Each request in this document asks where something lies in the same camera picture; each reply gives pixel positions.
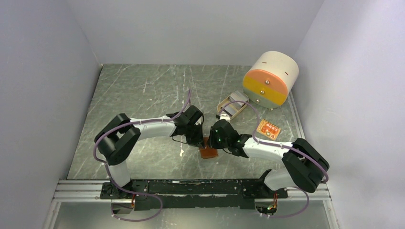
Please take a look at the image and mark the round pastel drawer box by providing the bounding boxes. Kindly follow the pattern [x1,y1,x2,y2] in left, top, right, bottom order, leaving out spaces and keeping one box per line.
[242,51,299,109]

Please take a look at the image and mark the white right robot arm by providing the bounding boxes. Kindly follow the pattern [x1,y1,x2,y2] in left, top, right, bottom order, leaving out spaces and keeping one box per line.
[208,120,330,198]

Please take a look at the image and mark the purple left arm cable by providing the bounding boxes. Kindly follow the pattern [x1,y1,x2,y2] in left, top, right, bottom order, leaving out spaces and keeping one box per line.
[92,89,192,222]

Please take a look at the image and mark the stack of grey cards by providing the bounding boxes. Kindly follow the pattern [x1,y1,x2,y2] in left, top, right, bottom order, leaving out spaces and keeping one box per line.
[228,90,249,106]

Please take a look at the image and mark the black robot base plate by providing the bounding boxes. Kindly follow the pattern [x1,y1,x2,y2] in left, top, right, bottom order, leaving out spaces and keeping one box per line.
[99,179,288,211]

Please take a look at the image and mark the orange patterned card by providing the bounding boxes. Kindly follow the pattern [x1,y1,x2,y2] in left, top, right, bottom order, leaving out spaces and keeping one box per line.
[256,119,281,141]

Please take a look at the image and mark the beige plastic tray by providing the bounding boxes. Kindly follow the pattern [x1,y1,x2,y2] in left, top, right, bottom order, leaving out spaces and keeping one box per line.
[217,96,247,120]

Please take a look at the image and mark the brown leather card holder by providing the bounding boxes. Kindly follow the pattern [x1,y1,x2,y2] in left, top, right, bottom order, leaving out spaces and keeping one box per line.
[199,137,218,159]

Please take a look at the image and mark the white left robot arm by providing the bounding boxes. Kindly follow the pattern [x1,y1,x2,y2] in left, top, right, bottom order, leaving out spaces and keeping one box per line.
[93,105,205,198]

